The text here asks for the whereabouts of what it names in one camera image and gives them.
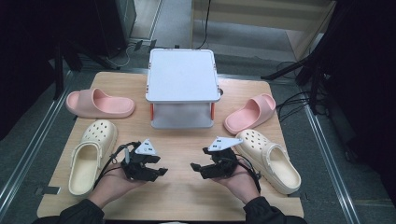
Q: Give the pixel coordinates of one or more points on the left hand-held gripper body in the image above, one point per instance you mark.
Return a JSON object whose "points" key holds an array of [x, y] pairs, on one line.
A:
{"points": [[137, 169]]}

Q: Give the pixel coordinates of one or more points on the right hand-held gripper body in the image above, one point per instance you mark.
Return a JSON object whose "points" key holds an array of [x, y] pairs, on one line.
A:
{"points": [[222, 165]]}

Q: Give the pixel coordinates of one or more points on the cream clog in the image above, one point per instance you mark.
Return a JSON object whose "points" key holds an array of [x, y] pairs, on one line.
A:
{"points": [[253, 141], [99, 132]]}

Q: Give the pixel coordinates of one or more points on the pink slipper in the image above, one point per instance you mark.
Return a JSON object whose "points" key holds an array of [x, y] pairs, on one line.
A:
{"points": [[249, 116], [90, 104]]}

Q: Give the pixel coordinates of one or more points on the white shoe rack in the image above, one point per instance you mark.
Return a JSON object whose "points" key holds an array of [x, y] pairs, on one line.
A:
{"points": [[182, 74]]}

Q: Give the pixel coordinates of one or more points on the person's right hand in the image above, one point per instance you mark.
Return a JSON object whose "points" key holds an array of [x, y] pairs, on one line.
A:
{"points": [[243, 186]]}

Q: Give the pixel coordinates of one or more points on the person's left hand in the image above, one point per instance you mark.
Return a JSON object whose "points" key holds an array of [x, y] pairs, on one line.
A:
{"points": [[109, 186]]}

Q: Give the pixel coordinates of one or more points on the black tripod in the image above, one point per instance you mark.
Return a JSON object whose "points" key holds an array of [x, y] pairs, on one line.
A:
{"points": [[314, 81]]}

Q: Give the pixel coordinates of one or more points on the black stand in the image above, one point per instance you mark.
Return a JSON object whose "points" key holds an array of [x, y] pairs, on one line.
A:
{"points": [[59, 71]]}

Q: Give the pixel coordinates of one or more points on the dark cabinet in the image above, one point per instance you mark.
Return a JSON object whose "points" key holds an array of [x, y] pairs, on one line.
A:
{"points": [[118, 21]]}

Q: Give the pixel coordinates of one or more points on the beige wooden platform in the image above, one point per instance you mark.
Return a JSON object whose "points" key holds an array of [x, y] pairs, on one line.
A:
{"points": [[264, 18]]}

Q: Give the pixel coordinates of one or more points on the black curtain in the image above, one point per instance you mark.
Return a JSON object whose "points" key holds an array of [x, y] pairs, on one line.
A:
{"points": [[367, 77], [21, 62]]}

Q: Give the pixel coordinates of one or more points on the metal floor rail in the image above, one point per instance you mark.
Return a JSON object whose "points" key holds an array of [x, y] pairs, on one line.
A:
{"points": [[327, 155], [37, 140]]}

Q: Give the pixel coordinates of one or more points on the small dark floor bracket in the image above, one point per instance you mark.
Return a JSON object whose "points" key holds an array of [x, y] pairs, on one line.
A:
{"points": [[152, 43], [138, 45]]}

